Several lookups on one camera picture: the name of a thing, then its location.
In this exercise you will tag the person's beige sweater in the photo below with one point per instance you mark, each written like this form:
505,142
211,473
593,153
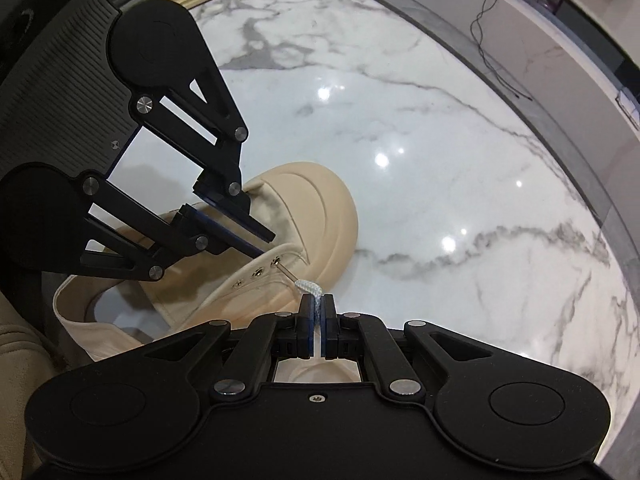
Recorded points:
20,350

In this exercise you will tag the marble television bench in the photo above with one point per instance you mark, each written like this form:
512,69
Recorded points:
565,70

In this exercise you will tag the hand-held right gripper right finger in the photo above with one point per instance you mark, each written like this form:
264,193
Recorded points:
331,325

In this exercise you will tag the white shoelace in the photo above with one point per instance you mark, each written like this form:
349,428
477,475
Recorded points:
306,287

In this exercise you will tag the beige shoe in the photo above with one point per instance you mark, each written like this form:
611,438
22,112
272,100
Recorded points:
310,200

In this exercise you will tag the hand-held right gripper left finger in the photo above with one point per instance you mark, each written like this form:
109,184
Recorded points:
305,322

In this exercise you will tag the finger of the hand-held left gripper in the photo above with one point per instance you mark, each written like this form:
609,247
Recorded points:
190,237
235,200

